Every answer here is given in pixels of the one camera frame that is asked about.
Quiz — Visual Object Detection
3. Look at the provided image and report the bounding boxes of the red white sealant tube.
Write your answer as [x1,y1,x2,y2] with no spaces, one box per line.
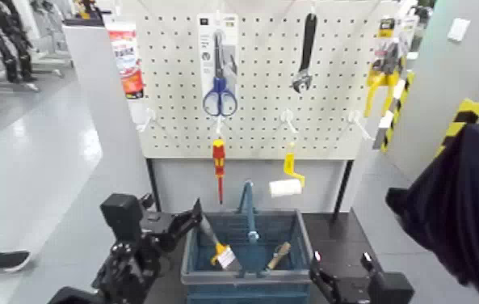
[105,21,149,127]

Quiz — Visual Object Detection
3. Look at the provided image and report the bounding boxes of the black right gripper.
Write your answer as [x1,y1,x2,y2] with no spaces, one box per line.
[309,250,379,304]

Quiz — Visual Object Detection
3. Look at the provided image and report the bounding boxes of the yellow handled paint roller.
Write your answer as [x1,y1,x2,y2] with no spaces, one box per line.
[268,146,307,199]

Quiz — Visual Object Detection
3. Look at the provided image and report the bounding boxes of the white pegboard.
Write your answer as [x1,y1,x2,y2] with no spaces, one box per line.
[135,0,398,161]

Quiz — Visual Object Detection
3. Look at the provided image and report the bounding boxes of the grey partition panel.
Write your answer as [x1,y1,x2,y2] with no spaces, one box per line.
[62,20,155,215]

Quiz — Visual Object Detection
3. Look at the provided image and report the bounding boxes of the blue plastic crate with handle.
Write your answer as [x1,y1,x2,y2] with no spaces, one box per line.
[180,179,315,304]

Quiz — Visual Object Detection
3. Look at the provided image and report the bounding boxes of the black adjustable wrench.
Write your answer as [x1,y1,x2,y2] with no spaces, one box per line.
[291,12,318,95]

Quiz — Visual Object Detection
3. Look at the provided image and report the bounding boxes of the white wall switch plate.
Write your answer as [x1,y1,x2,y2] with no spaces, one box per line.
[447,17,472,43]

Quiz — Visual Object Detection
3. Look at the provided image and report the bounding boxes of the blue scissors in package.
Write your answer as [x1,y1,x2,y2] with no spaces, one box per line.
[197,12,240,118]

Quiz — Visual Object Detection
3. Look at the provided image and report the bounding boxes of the black humanoid robot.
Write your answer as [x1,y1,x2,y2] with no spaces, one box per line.
[0,0,37,84]

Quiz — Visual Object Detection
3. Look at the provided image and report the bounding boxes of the black pegboard stand leg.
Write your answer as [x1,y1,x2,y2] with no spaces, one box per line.
[145,158,162,213]
[331,159,355,224]

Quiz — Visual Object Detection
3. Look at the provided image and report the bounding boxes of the black shoe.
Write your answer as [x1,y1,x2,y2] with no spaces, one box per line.
[0,250,32,278]

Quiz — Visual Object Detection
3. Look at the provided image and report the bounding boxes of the white pegboard hook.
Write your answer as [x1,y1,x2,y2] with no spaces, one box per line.
[213,115,228,139]
[279,108,299,135]
[347,109,374,142]
[136,108,158,135]

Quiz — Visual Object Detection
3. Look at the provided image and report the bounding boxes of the dark navy cloth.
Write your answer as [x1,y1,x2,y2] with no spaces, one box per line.
[384,123,479,304]

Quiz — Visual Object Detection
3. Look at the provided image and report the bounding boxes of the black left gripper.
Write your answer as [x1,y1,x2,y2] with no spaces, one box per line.
[139,192,204,251]

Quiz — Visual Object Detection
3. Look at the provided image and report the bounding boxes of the wooden tool handle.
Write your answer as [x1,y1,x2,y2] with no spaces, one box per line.
[266,242,292,272]

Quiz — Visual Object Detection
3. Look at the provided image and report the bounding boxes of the red yellow screwdriver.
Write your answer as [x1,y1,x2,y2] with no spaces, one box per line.
[212,138,227,205]

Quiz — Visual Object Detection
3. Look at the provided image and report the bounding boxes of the yellow pliers in package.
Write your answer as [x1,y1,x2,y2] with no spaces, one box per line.
[363,16,408,120]

